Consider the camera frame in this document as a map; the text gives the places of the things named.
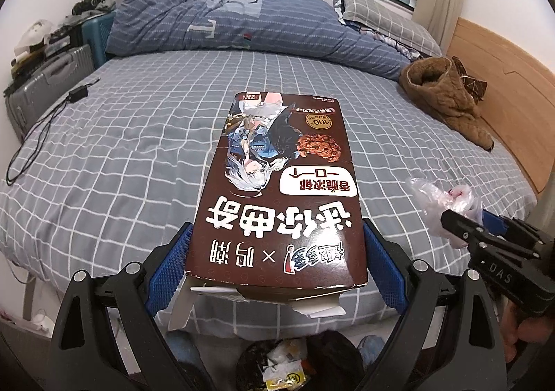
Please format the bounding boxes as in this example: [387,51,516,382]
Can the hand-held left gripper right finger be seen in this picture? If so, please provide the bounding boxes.
[362,218,508,391]

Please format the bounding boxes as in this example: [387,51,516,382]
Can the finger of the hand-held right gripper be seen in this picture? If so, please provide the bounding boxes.
[481,211,543,251]
[440,209,486,245]

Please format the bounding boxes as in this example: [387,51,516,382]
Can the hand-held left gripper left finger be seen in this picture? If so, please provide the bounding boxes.
[51,221,194,391]

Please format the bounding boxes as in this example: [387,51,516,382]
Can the clear plastic bag red print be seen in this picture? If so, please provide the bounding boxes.
[410,178,484,250]

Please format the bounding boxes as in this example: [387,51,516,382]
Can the black trash bag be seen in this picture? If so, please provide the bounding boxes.
[236,329,365,391]

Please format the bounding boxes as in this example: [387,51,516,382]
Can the brown printed cookie box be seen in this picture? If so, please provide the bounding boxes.
[168,91,369,331]

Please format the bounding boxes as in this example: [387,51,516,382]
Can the person's right hand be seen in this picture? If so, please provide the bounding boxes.
[503,303,555,352]

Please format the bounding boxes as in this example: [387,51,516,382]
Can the blue slipper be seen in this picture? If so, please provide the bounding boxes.
[167,330,209,391]
[358,336,391,368]

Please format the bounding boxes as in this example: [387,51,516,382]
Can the brown quilted coat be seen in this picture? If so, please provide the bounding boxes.
[399,55,495,152]

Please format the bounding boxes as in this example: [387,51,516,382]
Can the white power adapter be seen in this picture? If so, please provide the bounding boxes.
[26,309,55,333]

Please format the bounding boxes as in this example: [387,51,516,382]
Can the wooden headboard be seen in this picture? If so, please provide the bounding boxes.
[442,17,555,197]

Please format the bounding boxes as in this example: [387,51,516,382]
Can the grey hard suitcase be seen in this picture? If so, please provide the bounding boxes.
[4,44,95,141]

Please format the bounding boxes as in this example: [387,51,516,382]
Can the grey checked pillow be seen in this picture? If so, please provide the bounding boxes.
[342,0,443,58]

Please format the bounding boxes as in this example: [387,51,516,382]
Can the blue suitcase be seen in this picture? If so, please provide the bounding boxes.
[80,12,117,69]

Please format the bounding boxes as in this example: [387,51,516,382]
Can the stack of black boxes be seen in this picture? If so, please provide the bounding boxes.
[43,25,83,58]

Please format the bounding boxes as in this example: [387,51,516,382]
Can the blue striped duvet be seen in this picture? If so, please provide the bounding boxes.
[106,0,410,82]

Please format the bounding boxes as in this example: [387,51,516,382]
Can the white plastic bag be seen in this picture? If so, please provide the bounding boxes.
[12,18,50,58]

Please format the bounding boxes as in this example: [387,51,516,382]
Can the dark round gadget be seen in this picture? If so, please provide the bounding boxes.
[71,0,116,15]

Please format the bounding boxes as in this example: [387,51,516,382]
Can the black charger with cable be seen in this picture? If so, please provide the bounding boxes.
[5,78,101,186]

